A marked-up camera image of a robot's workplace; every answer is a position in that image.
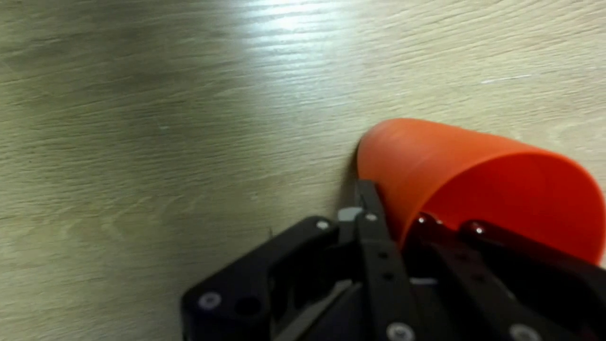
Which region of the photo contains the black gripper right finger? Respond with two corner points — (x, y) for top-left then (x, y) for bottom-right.
(409, 214), (606, 341)

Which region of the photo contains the orange plastic cup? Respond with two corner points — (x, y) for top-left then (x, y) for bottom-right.
(356, 117), (604, 263)

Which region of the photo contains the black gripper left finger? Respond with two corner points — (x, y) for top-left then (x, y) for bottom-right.
(354, 180), (420, 341)

